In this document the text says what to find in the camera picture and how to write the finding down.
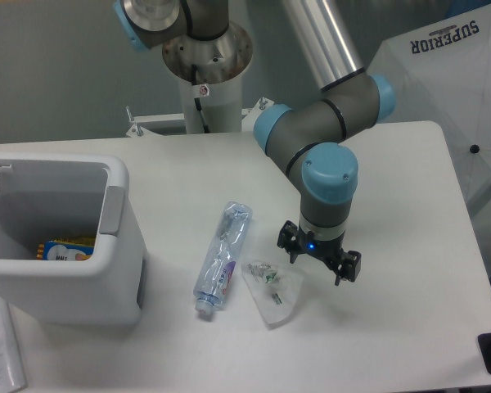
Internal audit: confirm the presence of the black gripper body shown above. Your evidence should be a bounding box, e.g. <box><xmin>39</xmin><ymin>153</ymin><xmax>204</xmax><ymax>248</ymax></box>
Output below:
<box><xmin>297</xmin><ymin>228</ymin><xmax>344</xmax><ymax>269</ymax></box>

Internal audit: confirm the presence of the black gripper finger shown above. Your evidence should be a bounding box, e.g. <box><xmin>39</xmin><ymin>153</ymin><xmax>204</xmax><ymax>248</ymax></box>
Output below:
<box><xmin>277</xmin><ymin>220</ymin><xmax>301</xmax><ymax>263</ymax></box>
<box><xmin>331</xmin><ymin>251</ymin><xmax>362</xmax><ymax>286</ymax></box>

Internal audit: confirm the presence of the white paper napkin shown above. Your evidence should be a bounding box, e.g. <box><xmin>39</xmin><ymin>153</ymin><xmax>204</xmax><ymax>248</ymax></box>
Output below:
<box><xmin>241</xmin><ymin>260</ymin><xmax>305</xmax><ymax>328</ymax></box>

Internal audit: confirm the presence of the crushed clear plastic bottle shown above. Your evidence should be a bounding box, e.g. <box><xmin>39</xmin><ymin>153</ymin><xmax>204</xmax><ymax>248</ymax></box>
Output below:
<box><xmin>193</xmin><ymin>201</ymin><xmax>253</xmax><ymax>319</ymax></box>

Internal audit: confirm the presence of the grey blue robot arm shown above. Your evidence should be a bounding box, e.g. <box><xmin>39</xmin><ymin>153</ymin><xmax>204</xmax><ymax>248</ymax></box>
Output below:
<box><xmin>114</xmin><ymin>1</ymin><xmax>395</xmax><ymax>282</ymax></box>

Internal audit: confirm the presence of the white plastic trash can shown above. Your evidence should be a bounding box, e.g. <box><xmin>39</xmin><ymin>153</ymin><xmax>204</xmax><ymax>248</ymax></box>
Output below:
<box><xmin>0</xmin><ymin>152</ymin><xmax>146</xmax><ymax>325</ymax></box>

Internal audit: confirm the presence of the white superior umbrella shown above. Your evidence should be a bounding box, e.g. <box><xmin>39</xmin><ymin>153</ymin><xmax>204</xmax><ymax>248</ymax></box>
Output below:
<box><xmin>368</xmin><ymin>3</ymin><xmax>491</xmax><ymax>215</ymax></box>

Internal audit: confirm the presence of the colourful snack wrapper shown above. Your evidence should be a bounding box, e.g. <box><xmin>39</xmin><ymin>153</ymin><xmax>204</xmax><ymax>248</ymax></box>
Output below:
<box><xmin>36</xmin><ymin>237</ymin><xmax>96</xmax><ymax>262</ymax></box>

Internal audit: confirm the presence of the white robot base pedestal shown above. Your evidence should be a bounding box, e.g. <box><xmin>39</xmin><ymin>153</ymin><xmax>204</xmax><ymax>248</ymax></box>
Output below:
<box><xmin>162</xmin><ymin>21</ymin><xmax>253</xmax><ymax>134</ymax></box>

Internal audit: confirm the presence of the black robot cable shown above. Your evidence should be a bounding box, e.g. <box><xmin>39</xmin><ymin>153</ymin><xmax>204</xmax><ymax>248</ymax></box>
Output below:
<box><xmin>190</xmin><ymin>64</ymin><xmax>211</xmax><ymax>134</ymax></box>

